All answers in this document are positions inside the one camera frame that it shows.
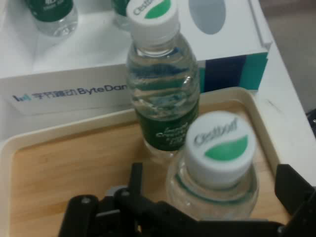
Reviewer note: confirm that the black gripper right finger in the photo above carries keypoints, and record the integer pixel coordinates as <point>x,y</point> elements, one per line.
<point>298,197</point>

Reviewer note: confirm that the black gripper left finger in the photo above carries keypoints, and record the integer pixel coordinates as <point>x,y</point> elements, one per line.
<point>118,217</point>

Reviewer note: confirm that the Cestbon water bottle white cap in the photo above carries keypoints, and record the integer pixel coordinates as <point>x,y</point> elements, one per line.
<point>160,81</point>
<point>123,18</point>
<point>217,158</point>
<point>54,14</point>

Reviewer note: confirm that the black object at table edge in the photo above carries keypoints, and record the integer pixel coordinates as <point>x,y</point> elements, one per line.
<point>311,123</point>

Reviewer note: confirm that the wooden tray with cream rim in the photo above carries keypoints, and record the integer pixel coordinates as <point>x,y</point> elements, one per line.
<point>61,163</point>

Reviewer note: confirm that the white ByteDance cardboard box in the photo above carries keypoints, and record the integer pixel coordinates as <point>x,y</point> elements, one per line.
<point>74,54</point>

